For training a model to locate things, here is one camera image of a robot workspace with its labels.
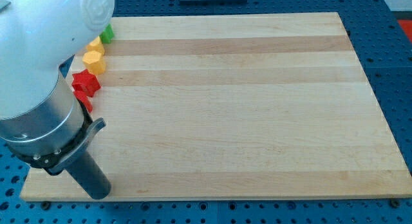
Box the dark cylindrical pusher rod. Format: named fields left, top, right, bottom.
left=66, top=151, right=111, bottom=200

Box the black flange with metal bracket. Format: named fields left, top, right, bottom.
left=6, top=100, right=106, bottom=176

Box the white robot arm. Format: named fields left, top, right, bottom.
left=1, top=0, right=115, bottom=200

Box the red block lower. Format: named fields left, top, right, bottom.
left=73, top=91, right=93, bottom=113

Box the red star block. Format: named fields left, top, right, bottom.
left=71, top=69, right=101, bottom=97

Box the yellow hexagon block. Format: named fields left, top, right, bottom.
left=82, top=51, right=106, bottom=75

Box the yellow block upper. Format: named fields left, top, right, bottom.
left=86, top=36, right=105, bottom=55

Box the green block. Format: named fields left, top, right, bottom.
left=99, top=24, right=115, bottom=44

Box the wooden board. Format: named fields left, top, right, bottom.
left=20, top=12, right=412, bottom=202

